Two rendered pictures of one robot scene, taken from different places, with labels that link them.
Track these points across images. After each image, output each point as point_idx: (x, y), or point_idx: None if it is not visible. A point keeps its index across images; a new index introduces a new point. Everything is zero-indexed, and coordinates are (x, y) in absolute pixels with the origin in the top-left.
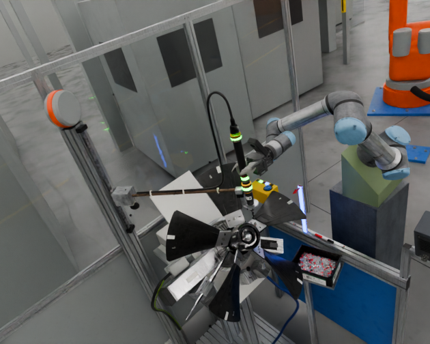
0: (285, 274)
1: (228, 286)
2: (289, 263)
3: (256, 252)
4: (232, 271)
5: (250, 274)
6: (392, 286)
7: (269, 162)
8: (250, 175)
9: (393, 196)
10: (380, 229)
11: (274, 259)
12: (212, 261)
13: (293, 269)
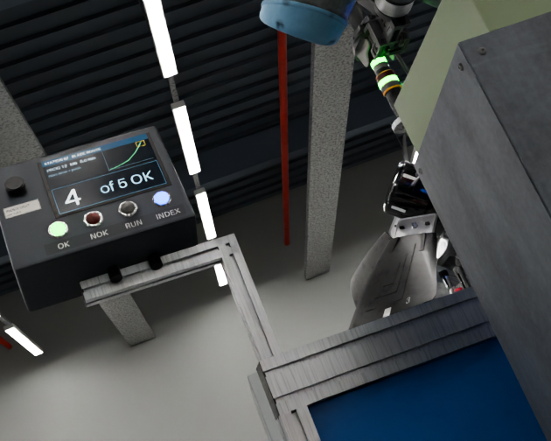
0: (381, 283)
1: (370, 267)
2: (427, 281)
3: (396, 226)
4: (380, 245)
5: (446, 288)
6: (330, 420)
7: (388, 26)
8: (364, 60)
9: (433, 113)
10: (474, 267)
11: (408, 253)
12: (446, 241)
13: (408, 292)
